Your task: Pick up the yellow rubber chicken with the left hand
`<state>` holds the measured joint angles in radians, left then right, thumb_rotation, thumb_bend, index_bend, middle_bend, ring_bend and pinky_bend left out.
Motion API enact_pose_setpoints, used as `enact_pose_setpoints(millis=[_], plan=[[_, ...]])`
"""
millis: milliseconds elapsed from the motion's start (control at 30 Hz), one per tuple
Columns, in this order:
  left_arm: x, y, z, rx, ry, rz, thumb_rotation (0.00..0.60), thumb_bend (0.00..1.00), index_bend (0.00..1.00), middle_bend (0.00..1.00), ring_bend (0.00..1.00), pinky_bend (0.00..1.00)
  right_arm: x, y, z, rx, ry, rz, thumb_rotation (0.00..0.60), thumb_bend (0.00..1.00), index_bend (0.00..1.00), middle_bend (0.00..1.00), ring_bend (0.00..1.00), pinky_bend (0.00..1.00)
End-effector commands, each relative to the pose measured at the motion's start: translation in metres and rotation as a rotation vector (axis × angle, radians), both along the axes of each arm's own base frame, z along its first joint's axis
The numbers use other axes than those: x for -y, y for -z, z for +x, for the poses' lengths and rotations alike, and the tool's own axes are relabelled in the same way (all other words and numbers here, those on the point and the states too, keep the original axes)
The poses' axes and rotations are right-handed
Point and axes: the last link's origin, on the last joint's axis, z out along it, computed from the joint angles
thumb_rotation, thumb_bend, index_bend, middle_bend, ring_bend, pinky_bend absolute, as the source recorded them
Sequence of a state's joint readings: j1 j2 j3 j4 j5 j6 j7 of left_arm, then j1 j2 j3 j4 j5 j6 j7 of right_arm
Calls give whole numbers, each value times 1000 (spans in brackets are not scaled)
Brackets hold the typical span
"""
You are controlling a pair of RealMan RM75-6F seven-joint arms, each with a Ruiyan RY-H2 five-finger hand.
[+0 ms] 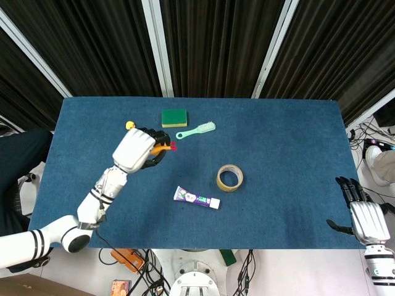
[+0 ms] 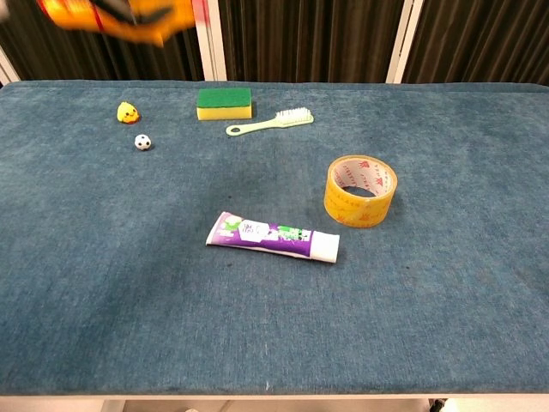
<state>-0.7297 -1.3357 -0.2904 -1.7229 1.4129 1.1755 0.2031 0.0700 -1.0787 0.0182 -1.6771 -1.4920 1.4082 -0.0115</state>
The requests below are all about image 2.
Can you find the purple and white toothpaste tube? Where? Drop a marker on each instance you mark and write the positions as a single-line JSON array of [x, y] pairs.
[[274, 240]]

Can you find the white frame post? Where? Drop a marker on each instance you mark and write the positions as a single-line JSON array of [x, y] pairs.
[[403, 43], [212, 56], [7, 68]]

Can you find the yellow packing tape roll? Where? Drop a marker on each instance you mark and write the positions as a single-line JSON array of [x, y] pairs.
[[343, 206]]

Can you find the light green scrub brush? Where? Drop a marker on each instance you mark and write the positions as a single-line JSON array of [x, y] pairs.
[[274, 122]]

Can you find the mini soccer ball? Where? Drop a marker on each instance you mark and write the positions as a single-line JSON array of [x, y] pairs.
[[142, 142]]

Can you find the black object under table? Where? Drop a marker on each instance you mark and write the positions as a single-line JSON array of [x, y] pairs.
[[437, 405]]

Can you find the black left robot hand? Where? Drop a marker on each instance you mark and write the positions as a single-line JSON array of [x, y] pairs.
[[113, 6]]

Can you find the yellow rubber chicken toy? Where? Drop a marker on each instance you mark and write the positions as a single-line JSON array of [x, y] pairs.
[[73, 15]]

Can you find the small yellow chick toy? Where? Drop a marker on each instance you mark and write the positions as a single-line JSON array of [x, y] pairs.
[[127, 113]]

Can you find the green and yellow sponge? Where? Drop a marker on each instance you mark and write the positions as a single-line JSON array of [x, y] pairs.
[[224, 105]]

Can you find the dark pleated curtain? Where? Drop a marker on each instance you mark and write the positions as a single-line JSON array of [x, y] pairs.
[[309, 40], [480, 40], [98, 60]]

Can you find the blue velvet table cloth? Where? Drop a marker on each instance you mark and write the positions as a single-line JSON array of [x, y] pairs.
[[128, 300]]

